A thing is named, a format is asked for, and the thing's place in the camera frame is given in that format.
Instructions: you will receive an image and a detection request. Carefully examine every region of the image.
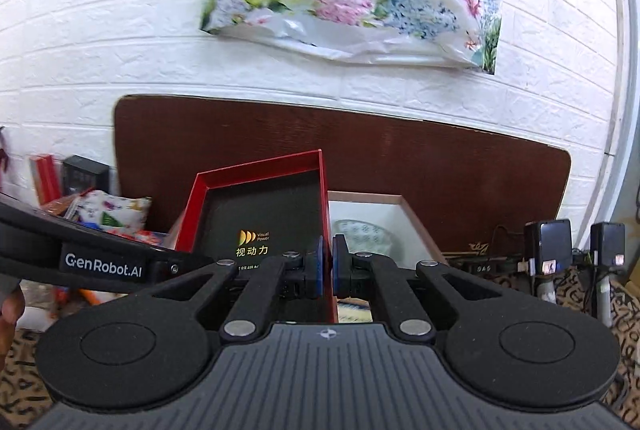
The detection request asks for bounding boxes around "red black gift box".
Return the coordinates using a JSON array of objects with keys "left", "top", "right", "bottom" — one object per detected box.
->
[{"left": 176, "top": 150, "right": 337, "bottom": 322}]

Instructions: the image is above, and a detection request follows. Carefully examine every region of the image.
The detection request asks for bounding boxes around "person's left hand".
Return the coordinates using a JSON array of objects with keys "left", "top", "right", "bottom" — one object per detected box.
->
[{"left": 0, "top": 286, "right": 25, "bottom": 369}]

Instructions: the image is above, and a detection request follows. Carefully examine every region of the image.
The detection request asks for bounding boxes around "floral white pouch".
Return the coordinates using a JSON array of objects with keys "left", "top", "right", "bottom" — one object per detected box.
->
[{"left": 66, "top": 190, "right": 152, "bottom": 234}]

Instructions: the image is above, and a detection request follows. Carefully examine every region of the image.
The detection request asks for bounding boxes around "pale green patterned tin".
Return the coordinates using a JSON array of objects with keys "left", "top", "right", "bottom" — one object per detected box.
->
[{"left": 333, "top": 219, "right": 395, "bottom": 257}]

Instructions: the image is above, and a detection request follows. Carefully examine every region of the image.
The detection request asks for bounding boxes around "brown cardboard box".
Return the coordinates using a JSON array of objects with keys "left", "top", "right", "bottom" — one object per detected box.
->
[{"left": 329, "top": 192, "right": 446, "bottom": 268}]

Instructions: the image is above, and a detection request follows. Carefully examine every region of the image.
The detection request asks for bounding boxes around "dark brown wooden board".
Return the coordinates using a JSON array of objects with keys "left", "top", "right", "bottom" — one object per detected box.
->
[{"left": 113, "top": 95, "right": 571, "bottom": 254}]

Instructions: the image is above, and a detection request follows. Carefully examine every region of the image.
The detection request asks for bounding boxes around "black device on stand right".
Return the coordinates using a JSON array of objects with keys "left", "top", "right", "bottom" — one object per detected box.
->
[{"left": 590, "top": 222, "right": 626, "bottom": 328}]

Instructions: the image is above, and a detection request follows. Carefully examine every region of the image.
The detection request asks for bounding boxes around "red box by wall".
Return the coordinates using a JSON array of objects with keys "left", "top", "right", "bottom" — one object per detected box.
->
[{"left": 29, "top": 155, "right": 62, "bottom": 206}]

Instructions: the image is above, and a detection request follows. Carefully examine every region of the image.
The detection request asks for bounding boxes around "black box by wall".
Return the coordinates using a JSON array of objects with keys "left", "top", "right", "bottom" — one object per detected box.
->
[{"left": 62, "top": 155, "right": 111, "bottom": 195}]

